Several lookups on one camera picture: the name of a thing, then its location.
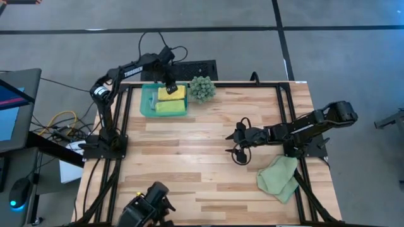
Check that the computer monitor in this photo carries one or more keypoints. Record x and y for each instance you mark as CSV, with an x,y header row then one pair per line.
x,y
15,110

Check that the white paper sheet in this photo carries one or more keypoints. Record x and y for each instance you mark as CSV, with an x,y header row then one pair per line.
x,y
69,171

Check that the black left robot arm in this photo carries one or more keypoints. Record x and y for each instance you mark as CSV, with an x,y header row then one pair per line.
x,y
132,72

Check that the teal translucent plastic bin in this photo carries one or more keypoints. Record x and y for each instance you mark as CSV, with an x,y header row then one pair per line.
x,y
145,110

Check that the pale green microfiber towel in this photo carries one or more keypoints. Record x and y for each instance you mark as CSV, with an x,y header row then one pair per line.
x,y
277,179

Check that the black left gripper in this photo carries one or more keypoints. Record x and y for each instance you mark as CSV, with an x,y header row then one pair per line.
x,y
167,72

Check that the black aluminium table frame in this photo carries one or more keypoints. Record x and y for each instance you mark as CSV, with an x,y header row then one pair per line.
x,y
285,104

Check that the artificial plant in patterned pot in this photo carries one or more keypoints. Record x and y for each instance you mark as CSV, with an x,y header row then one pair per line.
x,y
202,89

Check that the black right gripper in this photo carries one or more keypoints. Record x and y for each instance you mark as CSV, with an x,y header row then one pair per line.
x,y
265,139

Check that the black computer mouse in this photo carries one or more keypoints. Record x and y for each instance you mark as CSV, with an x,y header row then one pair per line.
x,y
19,192

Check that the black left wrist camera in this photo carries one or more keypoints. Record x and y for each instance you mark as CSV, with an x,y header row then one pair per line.
x,y
167,53

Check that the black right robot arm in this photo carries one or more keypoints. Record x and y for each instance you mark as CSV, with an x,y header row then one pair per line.
x,y
303,127

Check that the yellow microfiber towel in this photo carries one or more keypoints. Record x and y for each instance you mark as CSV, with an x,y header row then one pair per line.
x,y
172,94

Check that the lime green microfiber towel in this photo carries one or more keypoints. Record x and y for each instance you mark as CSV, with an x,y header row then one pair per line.
x,y
170,106

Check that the black device with yellow dot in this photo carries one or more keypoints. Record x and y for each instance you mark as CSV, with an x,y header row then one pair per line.
x,y
145,208

